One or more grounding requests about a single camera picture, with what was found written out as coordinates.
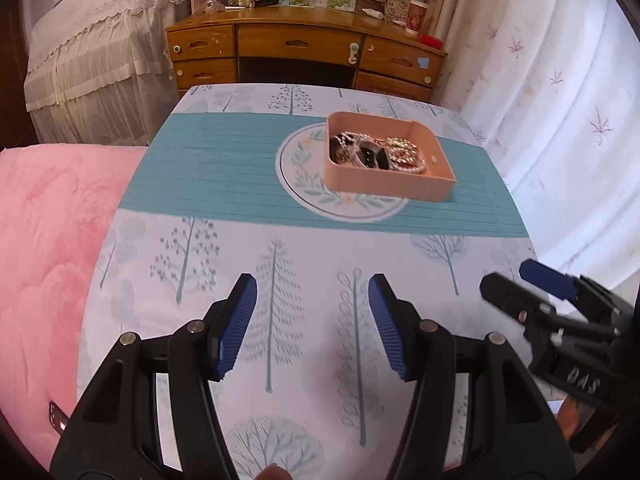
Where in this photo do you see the brown wooden door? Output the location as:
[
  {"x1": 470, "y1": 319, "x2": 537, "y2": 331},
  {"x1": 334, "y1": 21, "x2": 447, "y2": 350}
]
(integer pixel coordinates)
[{"x1": 0, "y1": 7, "x2": 32, "y2": 147}]

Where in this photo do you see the white curtain with pink leaves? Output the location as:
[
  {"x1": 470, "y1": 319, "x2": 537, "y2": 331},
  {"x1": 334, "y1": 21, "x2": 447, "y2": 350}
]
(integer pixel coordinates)
[{"x1": 435, "y1": 0, "x2": 640, "y2": 293}]

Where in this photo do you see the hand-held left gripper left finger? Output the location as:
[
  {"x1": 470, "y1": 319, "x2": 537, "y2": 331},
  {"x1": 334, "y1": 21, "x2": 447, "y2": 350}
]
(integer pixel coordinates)
[{"x1": 50, "y1": 273, "x2": 258, "y2": 480}]

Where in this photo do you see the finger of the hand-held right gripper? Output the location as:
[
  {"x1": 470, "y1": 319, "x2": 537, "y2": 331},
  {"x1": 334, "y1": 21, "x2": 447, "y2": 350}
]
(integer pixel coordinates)
[
  {"x1": 479, "y1": 272, "x2": 621, "y2": 348},
  {"x1": 519, "y1": 259, "x2": 583, "y2": 306}
]

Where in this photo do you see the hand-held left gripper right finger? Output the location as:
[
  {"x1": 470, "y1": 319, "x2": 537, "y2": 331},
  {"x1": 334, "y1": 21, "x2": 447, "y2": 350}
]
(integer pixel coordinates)
[{"x1": 367, "y1": 273, "x2": 573, "y2": 480}]

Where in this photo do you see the person's right hand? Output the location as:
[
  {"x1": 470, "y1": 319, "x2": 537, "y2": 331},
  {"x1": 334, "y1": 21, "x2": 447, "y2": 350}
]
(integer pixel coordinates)
[{"x1": 556, "y1": 394, "x2": 582, "y2": 441}]

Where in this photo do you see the pink blanket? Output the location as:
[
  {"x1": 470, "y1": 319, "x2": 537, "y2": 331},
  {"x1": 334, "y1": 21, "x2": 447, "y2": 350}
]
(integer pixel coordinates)
[{"x1": 0, "y1": 144, "x2": 149, "y2": 476}]

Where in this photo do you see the pile of jewellery chains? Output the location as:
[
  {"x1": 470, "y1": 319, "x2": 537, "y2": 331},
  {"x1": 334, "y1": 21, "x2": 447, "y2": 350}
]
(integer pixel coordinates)
[{"x1": 334, "y1": 131, "x2": 422, "y2": 161}]

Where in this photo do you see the printed beige bag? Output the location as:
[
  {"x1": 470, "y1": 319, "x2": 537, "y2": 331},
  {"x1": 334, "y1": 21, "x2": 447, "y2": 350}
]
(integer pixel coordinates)
[{"x1": 384, "y1": 0, "x2": 412, "y2": 25}]

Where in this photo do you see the black bead bracelet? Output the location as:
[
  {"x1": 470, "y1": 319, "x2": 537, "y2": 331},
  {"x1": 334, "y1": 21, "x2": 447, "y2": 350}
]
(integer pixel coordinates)
[{"x1": 330, "y1": 139, "x2": 392, "y2": 171}]

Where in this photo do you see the tree printed tablecloth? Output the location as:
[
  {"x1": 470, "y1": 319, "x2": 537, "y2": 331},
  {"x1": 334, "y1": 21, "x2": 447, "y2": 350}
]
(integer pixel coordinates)
[{"x1": 75, "y1": 84, "x2": 562, "y2": 480}]

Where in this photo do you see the bed with white lace cover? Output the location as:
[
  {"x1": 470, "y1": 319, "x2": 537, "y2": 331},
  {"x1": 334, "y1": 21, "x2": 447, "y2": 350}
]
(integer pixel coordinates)
[{"x1": 22, "y1": 0, "x2": 194, "y2": 147}]

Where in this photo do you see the pearl necklace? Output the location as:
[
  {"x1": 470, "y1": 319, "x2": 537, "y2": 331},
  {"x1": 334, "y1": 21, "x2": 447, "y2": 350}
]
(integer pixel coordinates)
[{"x1": 390, "y1": 152, "x2": 429, "y2": 176}]

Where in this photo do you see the pink cardboard box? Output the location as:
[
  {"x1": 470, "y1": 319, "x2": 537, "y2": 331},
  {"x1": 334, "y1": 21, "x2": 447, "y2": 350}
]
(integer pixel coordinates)
[{"x1": 322, "y1": 111, "x2": 456, "y2": 204}]

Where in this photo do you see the black strap end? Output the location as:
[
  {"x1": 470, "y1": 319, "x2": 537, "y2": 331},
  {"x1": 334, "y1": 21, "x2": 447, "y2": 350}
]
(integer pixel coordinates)
[{"x1": 47, "y1": 401, "x2": 69, "y2": 433}]

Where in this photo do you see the wooden desk with drawers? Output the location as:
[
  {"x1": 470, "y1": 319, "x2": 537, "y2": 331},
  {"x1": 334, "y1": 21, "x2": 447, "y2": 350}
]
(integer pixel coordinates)
[{"x1": 165, "y1": 2, "x2": 448, "y2": 104}]

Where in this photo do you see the white watch band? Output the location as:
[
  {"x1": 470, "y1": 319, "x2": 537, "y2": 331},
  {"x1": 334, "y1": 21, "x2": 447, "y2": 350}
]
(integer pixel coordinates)
[{"x1": 344, "y1": 140, "x2": 383, "y2": 168}]

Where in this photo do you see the red patterned paper cup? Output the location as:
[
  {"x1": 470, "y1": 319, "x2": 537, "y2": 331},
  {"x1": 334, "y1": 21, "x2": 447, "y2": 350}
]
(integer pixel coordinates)
[{"x1": 407, "y1": 0, "x2": 430, "y2": 36}]

